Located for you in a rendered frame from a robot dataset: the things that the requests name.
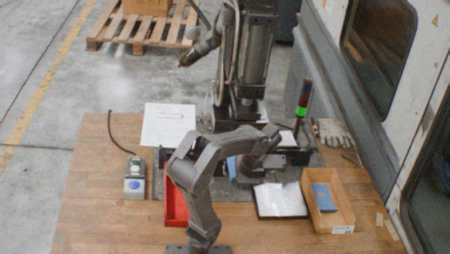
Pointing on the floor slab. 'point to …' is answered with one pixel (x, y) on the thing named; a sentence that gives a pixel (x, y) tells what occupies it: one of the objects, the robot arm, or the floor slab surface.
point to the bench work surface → (235, 217)
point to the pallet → (105, 27)
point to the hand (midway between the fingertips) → (242, 178)
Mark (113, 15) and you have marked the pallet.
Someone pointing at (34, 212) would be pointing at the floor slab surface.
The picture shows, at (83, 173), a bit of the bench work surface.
